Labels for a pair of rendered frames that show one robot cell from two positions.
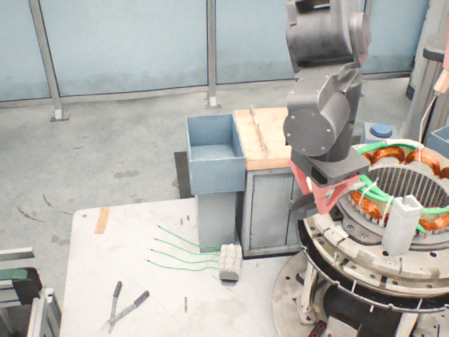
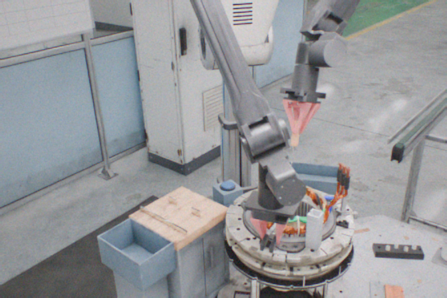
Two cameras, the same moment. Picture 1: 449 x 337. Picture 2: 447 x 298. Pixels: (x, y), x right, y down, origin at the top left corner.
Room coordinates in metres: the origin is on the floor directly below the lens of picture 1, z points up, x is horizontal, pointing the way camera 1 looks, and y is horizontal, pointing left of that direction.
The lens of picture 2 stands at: (-0.02, 0.44, 1.76)
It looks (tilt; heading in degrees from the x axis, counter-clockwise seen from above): 27 degrees down; 319
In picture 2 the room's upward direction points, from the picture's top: 2 degrees counter-clockwise
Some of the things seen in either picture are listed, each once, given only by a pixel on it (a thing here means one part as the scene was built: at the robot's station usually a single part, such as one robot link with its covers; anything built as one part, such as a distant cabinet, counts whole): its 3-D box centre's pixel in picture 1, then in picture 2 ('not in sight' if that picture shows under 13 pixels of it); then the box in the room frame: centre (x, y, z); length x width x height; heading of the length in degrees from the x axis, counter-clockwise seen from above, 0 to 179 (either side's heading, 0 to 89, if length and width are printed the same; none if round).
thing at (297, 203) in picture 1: (302, 201); (264, 242); (0.50, -0.12, 1.17); 0.04 x 0.01 x 0.02; 117
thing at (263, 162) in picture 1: (286, 135); (179, 215); (0.84, -0.14, 1.05); 0.20 x 0.19 x 0.02; 97
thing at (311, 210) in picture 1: (311, 210); (273, 244); (0.48, -0.12, 1.17); 0.04 x 0.01 x 0.02; 117
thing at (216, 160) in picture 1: (214, 188); (140, 283); (0.82, 0.01, 0.92); 0.17 x 0.11 x 0.28; 7
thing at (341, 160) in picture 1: (328, 137); (272, 193); (0.50, -0.14, 1.27); 0.10 x 0.07 x 0.07; 27
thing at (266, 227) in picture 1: (280, 187); (183, 257); (0.84, -0.14, 0.91); 0.19 x 0.19 x 0.26; 7
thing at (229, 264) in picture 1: (230, 262); not in sight; (0.71, -0.02, 0.80); 0.10 x 0.05 x 0.04; 173
